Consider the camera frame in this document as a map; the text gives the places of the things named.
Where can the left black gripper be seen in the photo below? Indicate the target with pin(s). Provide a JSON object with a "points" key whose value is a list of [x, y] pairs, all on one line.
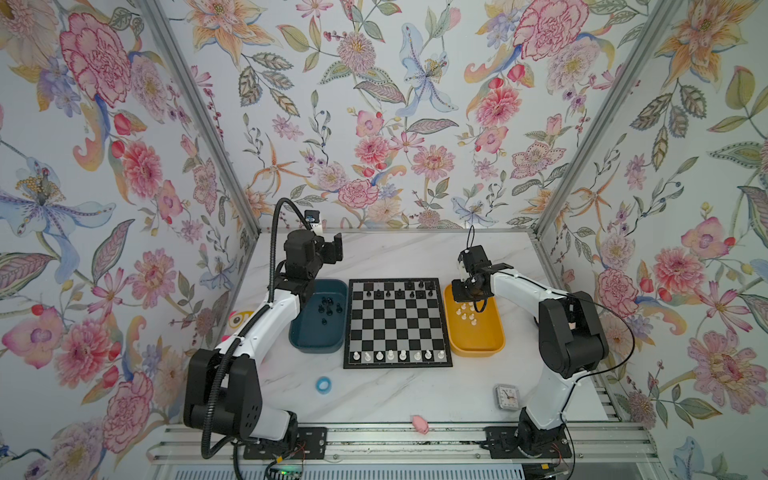
{"points": [[333, 256]]}

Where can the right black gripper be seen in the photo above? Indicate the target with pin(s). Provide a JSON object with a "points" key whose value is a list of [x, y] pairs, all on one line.
{"points": [[457, 294]]}

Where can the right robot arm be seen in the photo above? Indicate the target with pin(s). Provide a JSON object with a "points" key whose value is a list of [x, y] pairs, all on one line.
{"points": [[589, 345]]}

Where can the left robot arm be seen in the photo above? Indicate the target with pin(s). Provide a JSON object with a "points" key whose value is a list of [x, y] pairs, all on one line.
{"points": [[223, 396]]}

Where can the yellow plastic tray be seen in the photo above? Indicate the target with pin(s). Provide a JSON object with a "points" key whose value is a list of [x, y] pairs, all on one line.
{"points": [[472, 333]]}

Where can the teal plastic tray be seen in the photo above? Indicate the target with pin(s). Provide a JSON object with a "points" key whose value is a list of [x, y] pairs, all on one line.
{"points": [[320, 326]]}

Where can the black white chessboard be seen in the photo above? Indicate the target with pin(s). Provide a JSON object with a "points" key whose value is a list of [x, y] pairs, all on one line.
{"points": [[396, 323]]}

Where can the yellow white plush toy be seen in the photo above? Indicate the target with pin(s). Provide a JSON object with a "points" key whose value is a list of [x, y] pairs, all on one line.
{"points": [[238, 319]]}

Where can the small white clock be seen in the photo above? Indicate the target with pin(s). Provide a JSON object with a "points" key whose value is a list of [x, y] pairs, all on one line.
{"points": [[507, 397]]}

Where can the pink eraser toy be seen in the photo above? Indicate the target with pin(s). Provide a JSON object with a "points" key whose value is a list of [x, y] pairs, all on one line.
{"points": [[420, 425]]}

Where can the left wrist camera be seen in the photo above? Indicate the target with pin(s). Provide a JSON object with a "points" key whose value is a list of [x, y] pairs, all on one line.
{"points": [[313, 219]]}

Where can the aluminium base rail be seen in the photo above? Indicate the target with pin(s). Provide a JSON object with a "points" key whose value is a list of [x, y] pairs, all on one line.
{"points": [[399, 443]]}

